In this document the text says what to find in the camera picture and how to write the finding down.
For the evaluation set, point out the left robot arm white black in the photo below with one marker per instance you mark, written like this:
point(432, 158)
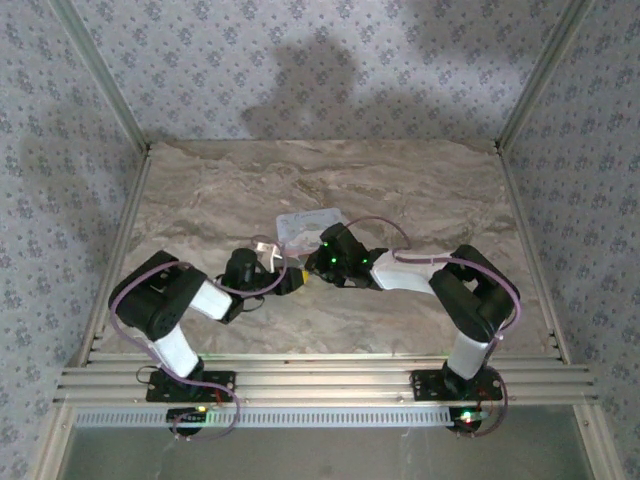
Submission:
point(150, 300)

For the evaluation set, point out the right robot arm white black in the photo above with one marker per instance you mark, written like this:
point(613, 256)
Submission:
point(465, 300)

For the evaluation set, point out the left controller board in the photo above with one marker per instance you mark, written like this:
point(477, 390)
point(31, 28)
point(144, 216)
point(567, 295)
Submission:
point(187, 415)

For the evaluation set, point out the controller board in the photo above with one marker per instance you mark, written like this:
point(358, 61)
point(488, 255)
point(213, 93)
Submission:
point(470, 417)
point(187, 415)

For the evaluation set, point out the right controller board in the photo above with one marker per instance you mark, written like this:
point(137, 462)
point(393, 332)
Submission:
point(470, 417)

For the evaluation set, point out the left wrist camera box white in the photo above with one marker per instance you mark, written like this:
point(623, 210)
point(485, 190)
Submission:
point(269, 252)

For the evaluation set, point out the aluminium mounting rail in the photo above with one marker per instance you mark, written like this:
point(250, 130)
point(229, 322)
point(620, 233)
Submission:
point(320, 380)

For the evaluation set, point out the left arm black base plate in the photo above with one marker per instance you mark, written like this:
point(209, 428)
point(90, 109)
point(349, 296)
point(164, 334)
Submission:
point(220, 385)

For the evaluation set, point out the aluminium table side rail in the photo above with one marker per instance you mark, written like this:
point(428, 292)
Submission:
point(131, 200)
point(517, 200)

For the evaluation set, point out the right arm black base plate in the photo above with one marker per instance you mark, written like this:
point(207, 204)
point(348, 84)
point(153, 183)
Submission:
point(427, 385)

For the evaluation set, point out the aluminium frame upright post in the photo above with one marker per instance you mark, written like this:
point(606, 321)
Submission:
point(544, 75)
point(102, 75)

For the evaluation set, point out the aluminium frame leg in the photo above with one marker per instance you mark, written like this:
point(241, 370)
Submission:
point(597, 450)
point(55, 450)

